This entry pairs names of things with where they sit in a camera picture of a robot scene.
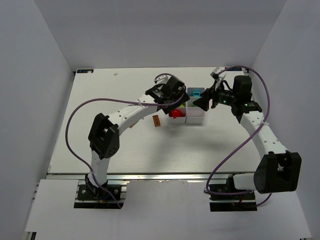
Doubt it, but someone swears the teal rounded lego brick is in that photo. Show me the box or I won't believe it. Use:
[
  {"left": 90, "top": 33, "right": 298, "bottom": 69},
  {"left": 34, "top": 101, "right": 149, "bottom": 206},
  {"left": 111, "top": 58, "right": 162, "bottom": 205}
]
[{"left": 192, "top": 90, "right": 201, "bottom": 97}]

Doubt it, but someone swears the red flower lego piece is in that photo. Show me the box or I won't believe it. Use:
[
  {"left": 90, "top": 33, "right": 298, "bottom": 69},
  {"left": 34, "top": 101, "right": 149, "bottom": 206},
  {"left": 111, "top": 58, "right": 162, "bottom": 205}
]
[{"left": 169, "top": 108, "right": 184, "bottom": 119}]

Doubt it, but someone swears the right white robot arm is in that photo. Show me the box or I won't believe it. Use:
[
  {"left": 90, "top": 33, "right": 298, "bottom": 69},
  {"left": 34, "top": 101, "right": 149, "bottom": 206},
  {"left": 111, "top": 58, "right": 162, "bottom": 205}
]
[{"left": 194, "top": 75, "right": 302, "bottom": 195}]

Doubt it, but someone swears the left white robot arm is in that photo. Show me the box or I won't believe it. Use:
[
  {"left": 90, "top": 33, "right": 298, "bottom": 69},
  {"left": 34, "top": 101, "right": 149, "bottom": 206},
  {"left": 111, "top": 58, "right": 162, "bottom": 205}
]
[{"left": 87, "top": 76, "right": 190, "bottom": 188}]

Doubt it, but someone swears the white right divided container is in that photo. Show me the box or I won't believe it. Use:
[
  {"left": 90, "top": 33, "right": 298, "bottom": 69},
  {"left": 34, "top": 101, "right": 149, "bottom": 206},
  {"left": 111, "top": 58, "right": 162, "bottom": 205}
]
[{"left": 185, "top": 87, "right": 206, "bottom": 125}]

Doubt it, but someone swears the blue right table label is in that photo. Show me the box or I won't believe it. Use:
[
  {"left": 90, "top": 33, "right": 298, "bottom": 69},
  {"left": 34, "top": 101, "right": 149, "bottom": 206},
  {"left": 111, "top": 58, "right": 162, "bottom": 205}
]
[{"left": 225, "top": 67, "right": 243, "bottom": 72}]

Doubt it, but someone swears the blue table label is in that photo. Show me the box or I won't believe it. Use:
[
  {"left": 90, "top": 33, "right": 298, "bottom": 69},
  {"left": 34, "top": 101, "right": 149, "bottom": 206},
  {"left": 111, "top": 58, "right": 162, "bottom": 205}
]
[
  {"left": 76, "top": 69, "right": 94, "bottom": 74},
  {"left": 225, "top": 67, "right": 243, "bottom": 72}
]

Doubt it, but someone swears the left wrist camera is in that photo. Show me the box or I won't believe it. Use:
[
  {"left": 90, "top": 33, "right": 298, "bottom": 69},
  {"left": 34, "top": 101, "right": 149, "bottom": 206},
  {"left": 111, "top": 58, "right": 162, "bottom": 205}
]
[{"left": 153, "top": 73, "right": 171, "bottom": 85}]

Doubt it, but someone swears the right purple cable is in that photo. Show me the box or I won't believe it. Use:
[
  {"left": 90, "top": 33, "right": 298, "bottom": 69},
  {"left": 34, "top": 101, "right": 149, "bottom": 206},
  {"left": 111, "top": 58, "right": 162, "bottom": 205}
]
[{"left": 205, "top": 65, "right": 271, "bottom": 207}]

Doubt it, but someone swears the purple cable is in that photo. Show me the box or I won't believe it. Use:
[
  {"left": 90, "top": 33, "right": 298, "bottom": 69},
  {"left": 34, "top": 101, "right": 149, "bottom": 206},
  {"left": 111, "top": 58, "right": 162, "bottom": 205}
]
[
  {"left": 205, "top": 65, "right": 271, "bottom": 207},
  {"left": 64, "top": 73, "right": 185, "bottom": 210}
]

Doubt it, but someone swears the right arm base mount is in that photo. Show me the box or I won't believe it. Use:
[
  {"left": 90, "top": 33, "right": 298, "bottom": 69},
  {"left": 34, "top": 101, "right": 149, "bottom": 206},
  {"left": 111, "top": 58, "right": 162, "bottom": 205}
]
[{"left": 203, "top": 188, "right": 257, "bottom": 212}]

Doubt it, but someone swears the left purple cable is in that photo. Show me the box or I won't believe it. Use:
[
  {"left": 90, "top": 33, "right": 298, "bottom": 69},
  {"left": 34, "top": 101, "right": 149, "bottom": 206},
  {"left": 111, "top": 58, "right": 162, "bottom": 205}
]
[{"left": 64, "top": 73, "right": 185, "bottom": 210}]

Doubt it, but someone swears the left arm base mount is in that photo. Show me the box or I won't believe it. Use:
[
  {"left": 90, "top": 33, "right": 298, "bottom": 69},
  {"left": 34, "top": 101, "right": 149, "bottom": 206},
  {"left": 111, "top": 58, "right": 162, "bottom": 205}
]
[{"left": 73, "top": 183, "right": 126, "bottom": 210}]

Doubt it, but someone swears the aluminium table rail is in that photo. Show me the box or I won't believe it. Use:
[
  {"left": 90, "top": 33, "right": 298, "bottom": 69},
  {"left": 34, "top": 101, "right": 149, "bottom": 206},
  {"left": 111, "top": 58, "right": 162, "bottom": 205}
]
[{"left": 44, "top": 172, "right": 285, "bottom": 182}]

